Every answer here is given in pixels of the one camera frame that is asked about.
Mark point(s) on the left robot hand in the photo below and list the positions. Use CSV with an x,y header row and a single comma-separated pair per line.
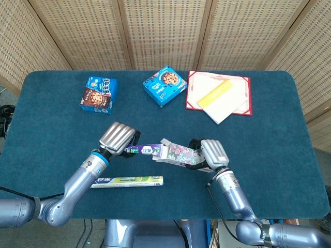
x,y
116,137

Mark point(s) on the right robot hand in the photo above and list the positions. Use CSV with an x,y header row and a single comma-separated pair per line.
x,y
214,153

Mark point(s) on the white and purple toothpaste tube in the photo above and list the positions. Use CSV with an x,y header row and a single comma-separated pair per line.
x,y
147,149

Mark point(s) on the floral toothpaste carton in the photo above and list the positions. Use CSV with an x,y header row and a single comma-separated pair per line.
x,y
181,152

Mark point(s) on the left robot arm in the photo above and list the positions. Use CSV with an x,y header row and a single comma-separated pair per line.
x,y
75,186

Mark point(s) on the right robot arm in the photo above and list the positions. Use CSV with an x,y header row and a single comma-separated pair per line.
x,y
235,199

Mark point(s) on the blue cookie box brown panel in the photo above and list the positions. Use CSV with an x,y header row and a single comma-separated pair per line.
x,y
97,98

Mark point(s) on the blue cookie box round print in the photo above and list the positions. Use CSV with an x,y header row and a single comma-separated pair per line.
x,y
164,85

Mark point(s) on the teal table cloth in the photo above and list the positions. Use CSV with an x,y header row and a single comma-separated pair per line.
x,y
160,124

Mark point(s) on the green and white cling film roll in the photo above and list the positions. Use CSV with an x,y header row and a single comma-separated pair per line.
x,y
129,181

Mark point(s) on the white booklet with yellow band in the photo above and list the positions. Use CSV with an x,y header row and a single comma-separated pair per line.
x,y
222,106

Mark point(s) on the red-edged certificate folder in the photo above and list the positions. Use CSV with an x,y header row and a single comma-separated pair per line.
x,y
196,87

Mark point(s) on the grey-blue robot torso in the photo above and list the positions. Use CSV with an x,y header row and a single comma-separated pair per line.
x,y
144,233

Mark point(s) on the woven wooden folding screen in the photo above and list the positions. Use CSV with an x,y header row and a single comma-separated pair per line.
x,y
165,33

